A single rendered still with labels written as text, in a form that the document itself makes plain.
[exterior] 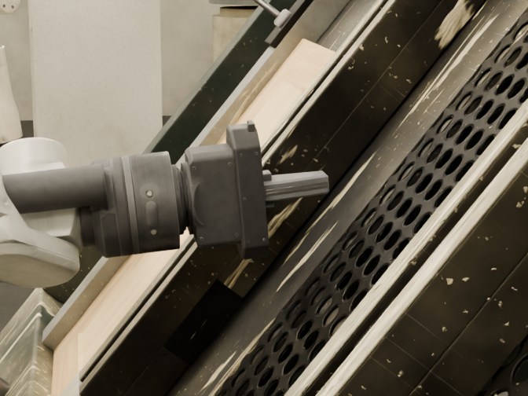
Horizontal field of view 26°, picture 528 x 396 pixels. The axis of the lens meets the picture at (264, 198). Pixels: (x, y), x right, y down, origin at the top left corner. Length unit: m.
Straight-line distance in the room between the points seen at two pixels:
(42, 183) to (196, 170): 0.13
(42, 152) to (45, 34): 4.30
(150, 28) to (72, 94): 0.47
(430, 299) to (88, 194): 0.39
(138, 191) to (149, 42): 4.39
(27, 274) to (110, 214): 0.09
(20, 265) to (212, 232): 0.17
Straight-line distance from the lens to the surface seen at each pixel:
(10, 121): 1.61
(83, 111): 5.36
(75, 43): 5.32
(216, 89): 1.84
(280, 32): 1.60
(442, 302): 0.66
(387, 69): 1.12
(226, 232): 1.01
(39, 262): 0.97
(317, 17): 1.60
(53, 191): 0.96
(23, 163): 1.01
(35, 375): 1.54
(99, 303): 1.60
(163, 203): 0.98
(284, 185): 1.02
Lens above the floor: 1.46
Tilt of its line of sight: 13 degrees down
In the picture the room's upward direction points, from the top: straight up
